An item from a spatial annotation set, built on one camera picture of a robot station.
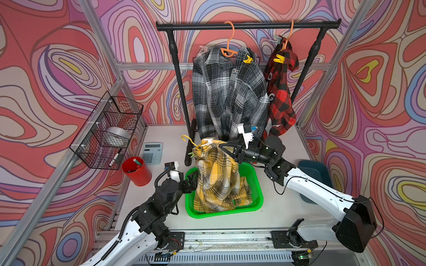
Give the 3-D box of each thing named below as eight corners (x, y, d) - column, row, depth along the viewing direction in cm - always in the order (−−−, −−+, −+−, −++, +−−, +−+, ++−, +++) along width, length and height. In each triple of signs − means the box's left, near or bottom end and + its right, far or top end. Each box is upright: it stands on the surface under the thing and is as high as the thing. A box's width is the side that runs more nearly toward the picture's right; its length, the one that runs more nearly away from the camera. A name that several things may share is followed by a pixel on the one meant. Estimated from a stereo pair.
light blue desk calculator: (138, 164, 100) (136, 162, 98) (145, 144, 110) (144, 142, 108) (160, 164, 99) (159, 162, 98) (165, 144, 110) (164, 142, 108)
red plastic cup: (136, 190, 91) (125, 178, 80) (131, 174, 97) (120, 161, 86) (153, 181, 94) (145, 168, 83) (147, 167, 101) (138, 153, 90)
